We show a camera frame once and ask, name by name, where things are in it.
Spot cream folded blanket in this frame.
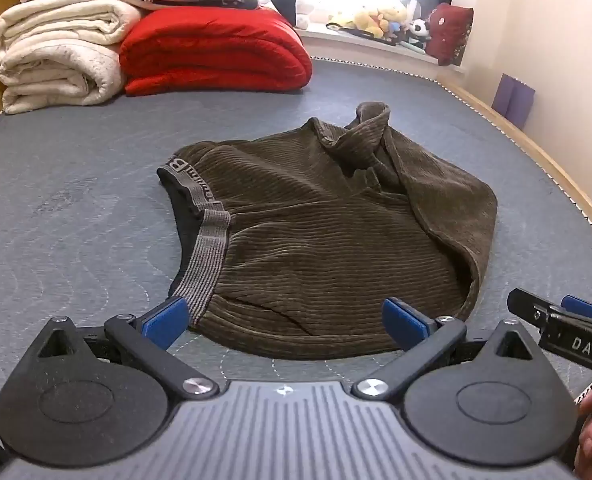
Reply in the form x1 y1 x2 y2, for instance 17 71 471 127
0 0 142 115

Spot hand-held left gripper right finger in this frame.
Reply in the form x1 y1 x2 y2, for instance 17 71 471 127
352 297 536 404

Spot panda plush toy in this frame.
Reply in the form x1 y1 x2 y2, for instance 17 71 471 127
407 18 433 52

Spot yellow bear plush toy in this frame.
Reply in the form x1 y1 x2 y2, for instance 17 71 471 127
353 6 387 40
383 2 409 28

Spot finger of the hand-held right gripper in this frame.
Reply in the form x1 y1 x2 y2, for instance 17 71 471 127
507 288 563 333
560 295 592 324

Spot maroon cushion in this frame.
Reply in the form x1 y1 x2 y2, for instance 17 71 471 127
425 2 475 67

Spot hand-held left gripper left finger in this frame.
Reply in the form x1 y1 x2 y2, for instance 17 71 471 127
36 296 221 403

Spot red folded blanket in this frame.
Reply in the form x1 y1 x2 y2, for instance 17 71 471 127
119 7 313 97

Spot purple foam mat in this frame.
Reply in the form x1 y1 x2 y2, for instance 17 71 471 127
491 73 537 131

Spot brown corduroy pants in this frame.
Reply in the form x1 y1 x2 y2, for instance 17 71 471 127
157 102 499 361

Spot white plush toy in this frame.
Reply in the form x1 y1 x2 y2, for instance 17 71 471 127
295 0 337 30

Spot person's right hand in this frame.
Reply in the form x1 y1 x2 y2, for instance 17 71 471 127
573 390 592 480

